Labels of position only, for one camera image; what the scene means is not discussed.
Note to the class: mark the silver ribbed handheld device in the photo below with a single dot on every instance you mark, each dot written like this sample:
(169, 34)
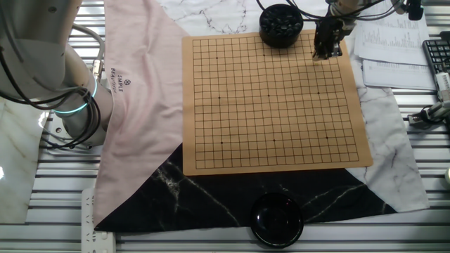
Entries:
(443, 88)

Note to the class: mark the pink cloth with print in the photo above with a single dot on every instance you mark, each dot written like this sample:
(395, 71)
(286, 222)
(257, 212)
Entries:
(140, 105)

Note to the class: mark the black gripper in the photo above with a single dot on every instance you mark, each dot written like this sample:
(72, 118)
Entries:
(332, 26)

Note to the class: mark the grey metal clamp bracket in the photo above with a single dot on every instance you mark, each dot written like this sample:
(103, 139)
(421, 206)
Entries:
(430, 114)

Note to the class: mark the black bowl of Go stones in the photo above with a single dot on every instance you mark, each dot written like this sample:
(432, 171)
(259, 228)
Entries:
(281, 26)

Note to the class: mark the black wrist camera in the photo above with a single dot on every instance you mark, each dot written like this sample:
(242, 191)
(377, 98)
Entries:
(415, 8)

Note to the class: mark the empty black bowl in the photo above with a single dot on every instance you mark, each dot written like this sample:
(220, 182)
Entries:
(277, 219)

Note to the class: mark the beige marble pattern sheet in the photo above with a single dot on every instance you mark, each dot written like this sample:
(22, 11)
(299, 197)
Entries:
(17, 165)

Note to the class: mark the silver camera mount bracket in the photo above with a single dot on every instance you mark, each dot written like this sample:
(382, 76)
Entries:
(399, 5)

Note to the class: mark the printed paper sheet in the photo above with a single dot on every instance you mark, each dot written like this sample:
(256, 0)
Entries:
(390, 38)
(397, 75)

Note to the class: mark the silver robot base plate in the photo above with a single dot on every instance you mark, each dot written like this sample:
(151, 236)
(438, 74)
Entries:
(52, 135)

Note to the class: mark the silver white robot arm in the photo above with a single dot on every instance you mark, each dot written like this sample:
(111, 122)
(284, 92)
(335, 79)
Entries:
(31, 59)

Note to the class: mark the black marble pattern cloth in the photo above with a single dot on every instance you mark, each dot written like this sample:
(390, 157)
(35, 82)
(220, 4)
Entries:
(211, 207)

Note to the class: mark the black computer keyboard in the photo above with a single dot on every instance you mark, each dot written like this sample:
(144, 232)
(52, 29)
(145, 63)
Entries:
(437, 52)

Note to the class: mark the tan Go board mat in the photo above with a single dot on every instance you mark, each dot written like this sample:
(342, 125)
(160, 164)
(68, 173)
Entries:
(274, 105)

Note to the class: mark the white power strip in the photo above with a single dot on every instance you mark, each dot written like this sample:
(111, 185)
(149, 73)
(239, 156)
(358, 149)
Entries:
(95, 239)

